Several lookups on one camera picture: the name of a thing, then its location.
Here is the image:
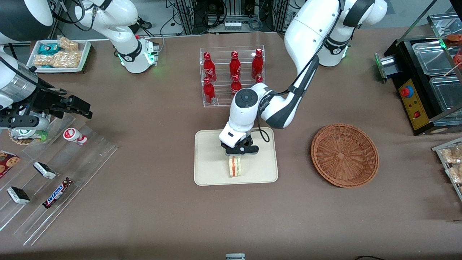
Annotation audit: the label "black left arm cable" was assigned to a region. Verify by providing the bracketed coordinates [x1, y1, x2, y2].
[256, 54, 320, 143]

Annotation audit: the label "triangular sandwich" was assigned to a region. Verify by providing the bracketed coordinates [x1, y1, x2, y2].
[228, 156, 243, 178]

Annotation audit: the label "green white cup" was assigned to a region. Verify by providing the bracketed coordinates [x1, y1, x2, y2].
[9, 126, 49, 145]

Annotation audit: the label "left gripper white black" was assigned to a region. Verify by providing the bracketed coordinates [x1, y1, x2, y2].
[219, 122, 260, 159]

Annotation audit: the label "teal snack packet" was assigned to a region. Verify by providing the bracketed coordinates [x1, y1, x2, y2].
[38, 43, 60, 56]

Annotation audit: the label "clear acrylic stepped display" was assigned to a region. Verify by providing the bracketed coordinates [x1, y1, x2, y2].
[0, 115, 119, 247]

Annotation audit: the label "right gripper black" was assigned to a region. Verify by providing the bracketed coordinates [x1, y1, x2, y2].
[25, 85, 93, 120]

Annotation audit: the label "white square snack dish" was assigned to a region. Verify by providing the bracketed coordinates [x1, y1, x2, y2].
[27, 39, 91, 74]

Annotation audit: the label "metal equipment rack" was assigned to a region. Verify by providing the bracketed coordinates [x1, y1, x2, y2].
[175, 0, 290, 35]

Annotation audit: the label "brown wicker basket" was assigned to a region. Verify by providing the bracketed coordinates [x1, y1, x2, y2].
[311, 123, 380, 189]

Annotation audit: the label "red cookie package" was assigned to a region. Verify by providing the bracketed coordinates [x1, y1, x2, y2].
[0, 150, 21, 179]

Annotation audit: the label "clear acrylic bottle rack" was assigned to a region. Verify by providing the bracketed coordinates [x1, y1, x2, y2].
[199, 45, 265, 108]

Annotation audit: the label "grey snack tray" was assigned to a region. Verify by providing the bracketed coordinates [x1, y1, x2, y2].
[432, 137, 462, 202]

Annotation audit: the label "small rice cracker packet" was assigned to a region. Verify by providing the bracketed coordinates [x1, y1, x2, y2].
[57, 36, 79, 52]

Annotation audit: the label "black food warmer appliance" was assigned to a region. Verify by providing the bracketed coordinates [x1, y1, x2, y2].
[375, 13, 462, 136]

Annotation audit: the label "brown snickers bar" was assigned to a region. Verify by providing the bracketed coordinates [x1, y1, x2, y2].
[43, 177, 74, 209]

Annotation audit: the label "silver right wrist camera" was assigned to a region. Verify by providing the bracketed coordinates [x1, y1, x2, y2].
[0, 115, 50, 131]

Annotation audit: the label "beige plastic tray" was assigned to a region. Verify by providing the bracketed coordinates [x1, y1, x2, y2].
[194, 127, 279, 186]

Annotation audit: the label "clear food warmer pan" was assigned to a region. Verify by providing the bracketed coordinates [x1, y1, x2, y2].
[412, 41, 456, 76]
[430, 76, 462, 112]

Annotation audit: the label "clear bagged pastry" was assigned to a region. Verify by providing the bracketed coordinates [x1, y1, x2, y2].
[445, 164, 462, 184]
[441, 144, 462, 164]

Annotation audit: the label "white red yogurt bottle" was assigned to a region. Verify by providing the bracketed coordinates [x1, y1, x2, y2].
[63, 127, 88, 146]

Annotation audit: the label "large rice cracker packet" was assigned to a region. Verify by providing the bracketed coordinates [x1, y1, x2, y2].
[34, 51, 83, 69]

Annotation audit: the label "black white chocolate bar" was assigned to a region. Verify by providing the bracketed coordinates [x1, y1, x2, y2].
[6, 186, 31, 205]
[33, 161, 57, 180]

